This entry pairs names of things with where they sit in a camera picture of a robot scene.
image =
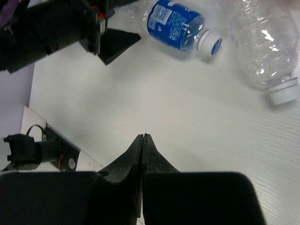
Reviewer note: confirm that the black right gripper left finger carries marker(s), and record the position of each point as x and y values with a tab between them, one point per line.
111	196

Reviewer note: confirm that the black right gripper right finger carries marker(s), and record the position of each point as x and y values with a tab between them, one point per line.
171	197

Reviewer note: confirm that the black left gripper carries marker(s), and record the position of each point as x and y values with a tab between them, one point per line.
43	29

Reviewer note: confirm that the clear bottle blue label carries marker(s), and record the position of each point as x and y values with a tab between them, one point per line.
173	24

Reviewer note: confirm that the crushed clear bottle white cap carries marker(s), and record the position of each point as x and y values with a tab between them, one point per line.
266	41

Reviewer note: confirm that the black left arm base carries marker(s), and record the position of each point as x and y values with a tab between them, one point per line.
27	154

